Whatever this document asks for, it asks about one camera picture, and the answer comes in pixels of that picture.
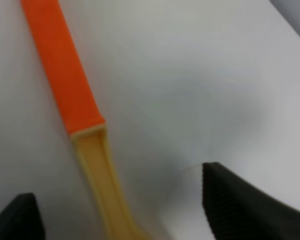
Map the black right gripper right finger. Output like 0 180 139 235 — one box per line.
202 162 300 240

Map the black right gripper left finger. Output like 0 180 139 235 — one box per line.
0 193 45 240

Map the yellow spatula with orange handle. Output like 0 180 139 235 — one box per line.
21 0 150 240

